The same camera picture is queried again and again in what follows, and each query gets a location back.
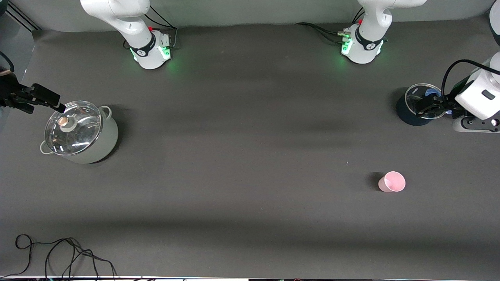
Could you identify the glass saucepan lid, blue knob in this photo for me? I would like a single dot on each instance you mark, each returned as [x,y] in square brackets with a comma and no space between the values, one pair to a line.
[416,93]

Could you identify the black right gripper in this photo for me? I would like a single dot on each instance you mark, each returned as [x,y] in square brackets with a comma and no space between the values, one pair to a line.
[8,93]

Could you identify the dark blue saucepan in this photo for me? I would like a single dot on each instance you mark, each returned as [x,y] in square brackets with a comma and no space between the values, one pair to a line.
[404,115]

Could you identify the black metal frame rail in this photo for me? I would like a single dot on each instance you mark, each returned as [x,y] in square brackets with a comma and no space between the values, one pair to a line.
[23,17]

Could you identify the dark grey table mat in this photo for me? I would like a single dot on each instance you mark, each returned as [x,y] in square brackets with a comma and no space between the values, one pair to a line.
[250,156]

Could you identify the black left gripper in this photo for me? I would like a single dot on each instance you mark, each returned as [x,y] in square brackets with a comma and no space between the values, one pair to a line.
[447,102]

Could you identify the grey-green cooking pot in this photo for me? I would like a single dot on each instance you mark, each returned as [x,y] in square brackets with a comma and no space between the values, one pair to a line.
[107,140]

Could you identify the glass pot lid, metal knob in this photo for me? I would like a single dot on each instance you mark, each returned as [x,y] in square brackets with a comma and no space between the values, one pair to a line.
[78,132]

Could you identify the pink plastic cup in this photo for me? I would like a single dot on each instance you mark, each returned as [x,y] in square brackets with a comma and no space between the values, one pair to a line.
[391,182]

